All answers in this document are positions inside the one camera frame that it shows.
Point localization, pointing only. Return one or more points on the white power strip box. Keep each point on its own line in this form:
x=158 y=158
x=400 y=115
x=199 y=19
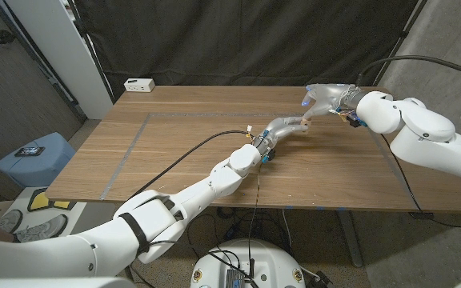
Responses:
x=139 y=85

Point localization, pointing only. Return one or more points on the black plug beside torso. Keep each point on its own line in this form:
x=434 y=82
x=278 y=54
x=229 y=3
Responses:
x=321 y=280

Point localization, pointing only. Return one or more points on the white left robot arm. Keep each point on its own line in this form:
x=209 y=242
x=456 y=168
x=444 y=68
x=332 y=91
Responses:
x=222 y=176

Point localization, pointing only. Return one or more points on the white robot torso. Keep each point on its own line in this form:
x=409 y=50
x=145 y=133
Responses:
x=270 y=264

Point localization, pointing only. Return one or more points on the black smartphone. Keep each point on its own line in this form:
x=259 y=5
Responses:
x=29 y=151

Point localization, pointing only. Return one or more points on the blue plastic stool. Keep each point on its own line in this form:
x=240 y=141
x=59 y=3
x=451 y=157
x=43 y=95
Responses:
x=34 y=168

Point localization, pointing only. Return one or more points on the white wall panel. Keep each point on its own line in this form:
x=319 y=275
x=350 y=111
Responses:
x=62 y=52

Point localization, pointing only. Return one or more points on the small wooden block with holes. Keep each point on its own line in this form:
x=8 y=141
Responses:
x=305 y=123

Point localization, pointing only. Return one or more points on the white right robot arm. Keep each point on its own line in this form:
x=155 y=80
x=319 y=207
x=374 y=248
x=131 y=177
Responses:
x=422 y=132

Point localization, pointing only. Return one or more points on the black floor bracket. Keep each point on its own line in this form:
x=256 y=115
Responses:
x=422 y=215

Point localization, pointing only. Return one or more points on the grey table leg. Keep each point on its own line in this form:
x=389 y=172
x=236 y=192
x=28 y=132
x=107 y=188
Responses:
x=352 y=248

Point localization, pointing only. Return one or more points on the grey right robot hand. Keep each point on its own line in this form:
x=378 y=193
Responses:
x=328 y=98

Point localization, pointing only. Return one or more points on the black backdrop stand pole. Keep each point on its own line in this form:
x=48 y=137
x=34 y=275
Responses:
x=91 y=48
x=404 y=34

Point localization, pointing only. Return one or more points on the black metal rail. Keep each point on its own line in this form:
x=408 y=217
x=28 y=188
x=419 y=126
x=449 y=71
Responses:
x=54 y=82

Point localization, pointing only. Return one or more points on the black backdrop curtain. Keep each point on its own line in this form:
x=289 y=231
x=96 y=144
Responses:
x=246 y=40

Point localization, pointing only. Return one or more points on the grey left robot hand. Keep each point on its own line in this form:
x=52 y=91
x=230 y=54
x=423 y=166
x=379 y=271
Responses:
x=282 y=128

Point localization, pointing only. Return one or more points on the white board yellow black marking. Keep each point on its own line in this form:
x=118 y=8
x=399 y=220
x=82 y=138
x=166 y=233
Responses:
x=40 y=200

